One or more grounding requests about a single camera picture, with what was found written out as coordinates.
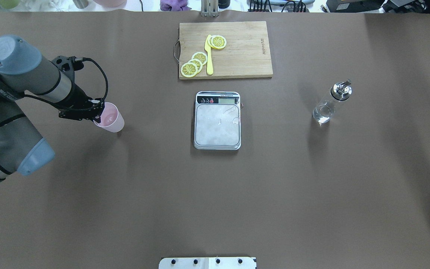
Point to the pink plastic cup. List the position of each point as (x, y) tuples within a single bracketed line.
[(110, 119)]

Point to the purple cloth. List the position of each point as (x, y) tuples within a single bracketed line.
[(174, 5)]

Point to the glass sauce dispenser bottle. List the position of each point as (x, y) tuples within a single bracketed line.
[(338, 94)]

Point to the yellow plastic knife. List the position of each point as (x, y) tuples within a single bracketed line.
[(209, 64)]

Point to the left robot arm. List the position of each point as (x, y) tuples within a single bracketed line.
[(26, 73)]

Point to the digital kitchen scale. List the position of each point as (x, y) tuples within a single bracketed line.
[(217, 121)]

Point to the white metal mount base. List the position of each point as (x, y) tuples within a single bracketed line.
[(208, 263)]

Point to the green cup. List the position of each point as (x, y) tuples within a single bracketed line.
[(9, 4)]

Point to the lemon slice behind front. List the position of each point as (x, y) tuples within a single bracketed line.
[(208, 41)]

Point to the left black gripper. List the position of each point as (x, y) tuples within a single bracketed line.
[(77, 97)]

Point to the aluminium frame post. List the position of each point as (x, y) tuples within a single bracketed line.
[(209, 8)]

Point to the bamboo cutting board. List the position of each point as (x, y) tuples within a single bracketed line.
[(246, 55)]

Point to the lemon slice front single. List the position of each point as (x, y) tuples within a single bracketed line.
[(218, 42)]

